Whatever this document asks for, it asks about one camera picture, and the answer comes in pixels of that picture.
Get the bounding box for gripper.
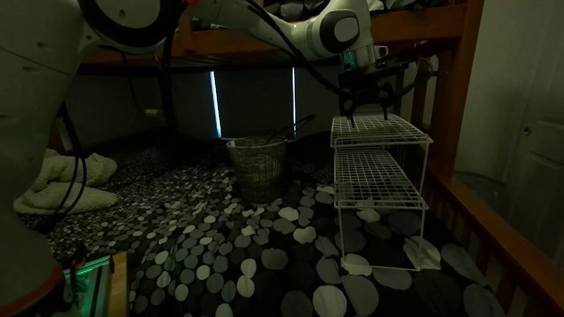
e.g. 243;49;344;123
338;60;412;129

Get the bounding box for black tongs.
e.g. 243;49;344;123
264;114;316;144

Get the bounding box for window with dark blind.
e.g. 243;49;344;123
210;67;297;140

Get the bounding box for woven wicker basket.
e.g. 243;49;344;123
226;136;289;204

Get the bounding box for white door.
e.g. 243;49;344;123
507;0;564;261

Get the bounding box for black dotted bedspread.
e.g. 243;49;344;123
20;131;507;317

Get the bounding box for white towel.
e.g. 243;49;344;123
13;149;119;216

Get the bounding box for white wire shelf rack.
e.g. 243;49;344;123
330;112;434;272

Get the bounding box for wooden bunk bed frame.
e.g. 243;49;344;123
48;0;564;317

